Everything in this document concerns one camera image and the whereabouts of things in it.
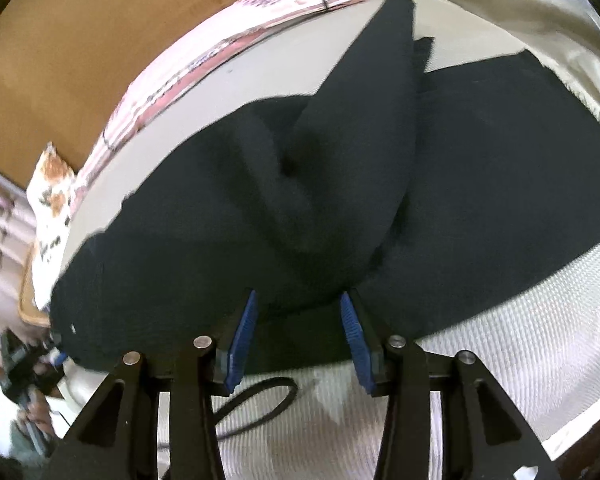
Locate black cable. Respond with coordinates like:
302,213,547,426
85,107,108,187
162,377,299,480

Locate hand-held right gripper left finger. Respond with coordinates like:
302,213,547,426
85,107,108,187
45,288,259,480

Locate person's left forearm green sleeve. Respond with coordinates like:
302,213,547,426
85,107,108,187
7,419,57,462

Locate black pants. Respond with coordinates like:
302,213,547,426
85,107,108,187
49,0,600,377

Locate brown wooden headboard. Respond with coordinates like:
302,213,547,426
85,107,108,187
0,0,396,191

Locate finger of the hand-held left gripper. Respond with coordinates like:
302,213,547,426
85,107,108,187
44,335,70,367

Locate pink striped printed cloth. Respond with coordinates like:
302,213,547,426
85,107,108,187
70,0,368,211

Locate beige blanket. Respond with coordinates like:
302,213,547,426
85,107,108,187
380,0,600,128

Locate wicker chair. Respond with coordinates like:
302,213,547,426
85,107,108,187
19,255,52,327

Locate floral orange white pillow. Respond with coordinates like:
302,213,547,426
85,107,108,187
27,142,79,311

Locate pale pink curtain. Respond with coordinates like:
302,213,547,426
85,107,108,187
0,160,37,346

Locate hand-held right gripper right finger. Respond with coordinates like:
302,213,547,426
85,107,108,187
339,289,561,480

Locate white woven bed mattress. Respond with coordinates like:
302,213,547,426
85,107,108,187
55,0,600,480

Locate person's left hand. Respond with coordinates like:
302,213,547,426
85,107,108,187
17,389,57,441

